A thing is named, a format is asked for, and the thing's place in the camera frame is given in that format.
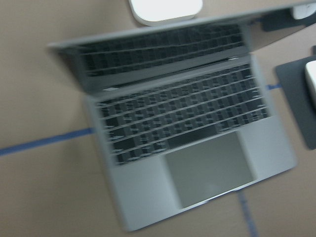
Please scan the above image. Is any black mouse pad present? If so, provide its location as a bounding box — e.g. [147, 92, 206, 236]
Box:
[275, 55, 316, 150]

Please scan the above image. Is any white computer mouse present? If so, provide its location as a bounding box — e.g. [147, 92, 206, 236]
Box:
[305, 60, 316, 96]

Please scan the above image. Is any silver laptop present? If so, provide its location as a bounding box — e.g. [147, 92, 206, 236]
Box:
[46, 0, 316, 233]

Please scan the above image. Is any white desk lamp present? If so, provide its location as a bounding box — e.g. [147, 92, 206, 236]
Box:
[129, 0, 203, 26]

